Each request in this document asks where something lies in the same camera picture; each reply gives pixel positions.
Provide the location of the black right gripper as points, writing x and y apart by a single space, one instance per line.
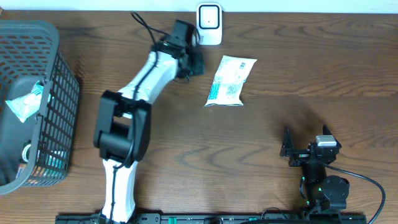
300 155

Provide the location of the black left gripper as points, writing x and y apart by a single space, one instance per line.
202 67

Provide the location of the cream snack bag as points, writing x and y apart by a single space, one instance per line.
228 81

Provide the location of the teal small snack packet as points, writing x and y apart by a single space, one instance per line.
25 106

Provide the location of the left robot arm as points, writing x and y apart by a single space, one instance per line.
123 125

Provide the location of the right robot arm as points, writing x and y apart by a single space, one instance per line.
325 194

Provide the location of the white barcode scanner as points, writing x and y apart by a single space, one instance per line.
209 23

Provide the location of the grey plastic shopping basket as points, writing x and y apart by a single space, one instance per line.
30 53

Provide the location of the round black white container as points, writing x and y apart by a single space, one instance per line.
26 152

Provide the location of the orange snack packet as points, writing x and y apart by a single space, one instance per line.
20 170

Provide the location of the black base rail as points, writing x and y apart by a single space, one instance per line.
269 217

